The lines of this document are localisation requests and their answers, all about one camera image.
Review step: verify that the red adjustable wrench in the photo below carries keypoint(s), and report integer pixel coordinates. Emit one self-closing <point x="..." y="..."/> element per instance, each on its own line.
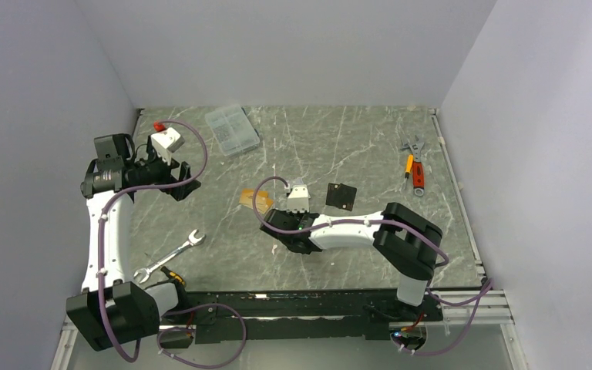
<point x="417" y="175"/>

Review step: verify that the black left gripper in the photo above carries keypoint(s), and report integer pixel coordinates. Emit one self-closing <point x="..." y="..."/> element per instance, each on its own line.
<point x="182" y="190"/>

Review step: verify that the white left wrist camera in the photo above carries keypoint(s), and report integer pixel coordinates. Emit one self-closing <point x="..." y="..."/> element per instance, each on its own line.
<point x="165" y="141"/>

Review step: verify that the orange small screwdriver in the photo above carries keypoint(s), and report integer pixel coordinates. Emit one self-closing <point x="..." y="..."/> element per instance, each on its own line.
<point x="408" y="166"/>

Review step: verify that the aluminium frame rail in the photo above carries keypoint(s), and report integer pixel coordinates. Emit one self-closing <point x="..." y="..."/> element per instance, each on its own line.
<point x="472" y="335"/>

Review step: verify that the silver open-end wrench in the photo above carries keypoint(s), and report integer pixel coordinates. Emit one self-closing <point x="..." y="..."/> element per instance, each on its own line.
<point x="143" y="274"/>

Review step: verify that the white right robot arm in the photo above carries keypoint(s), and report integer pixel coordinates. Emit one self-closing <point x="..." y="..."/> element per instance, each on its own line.
<point x="409" y="242"/>

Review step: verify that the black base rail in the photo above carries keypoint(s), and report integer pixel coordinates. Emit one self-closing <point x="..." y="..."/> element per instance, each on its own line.
<point x="371" y="314"/>

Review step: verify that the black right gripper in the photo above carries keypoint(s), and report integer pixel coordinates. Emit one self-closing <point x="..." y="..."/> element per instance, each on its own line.
<point x="295" y="216"/>

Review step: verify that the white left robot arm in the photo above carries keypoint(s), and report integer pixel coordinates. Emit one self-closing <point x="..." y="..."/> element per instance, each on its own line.
<point x="112" y="307"/>

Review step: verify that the clear plastic organizer box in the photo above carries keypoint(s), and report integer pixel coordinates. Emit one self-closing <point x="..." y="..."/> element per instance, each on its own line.
<point x="232" y="130"/>

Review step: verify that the yellow black screwdriver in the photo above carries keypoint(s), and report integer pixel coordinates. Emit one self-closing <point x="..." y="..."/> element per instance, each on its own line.
<point x="172" y="275"/>

